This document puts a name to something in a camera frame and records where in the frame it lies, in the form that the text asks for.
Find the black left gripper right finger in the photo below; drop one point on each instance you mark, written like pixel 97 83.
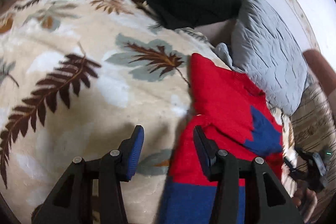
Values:
pixel 247 190

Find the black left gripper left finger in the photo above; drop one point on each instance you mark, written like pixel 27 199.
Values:
pixel 70 200

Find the red and blue knit sweater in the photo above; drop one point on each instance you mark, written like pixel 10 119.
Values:
pixel 232 111

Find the person's right hand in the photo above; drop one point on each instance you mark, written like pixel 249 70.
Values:
pixel 305 199

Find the striped brown bed sheet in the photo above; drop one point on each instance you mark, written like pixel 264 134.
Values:
pixel 314 130

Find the brown bolster cushion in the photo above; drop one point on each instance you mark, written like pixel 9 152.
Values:
pixel 322 70

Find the grey quilted pillow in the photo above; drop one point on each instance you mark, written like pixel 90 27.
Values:
pixel 263 48

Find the beige leaf-print fleece blanket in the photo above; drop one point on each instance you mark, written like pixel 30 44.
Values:
pixel 76 77

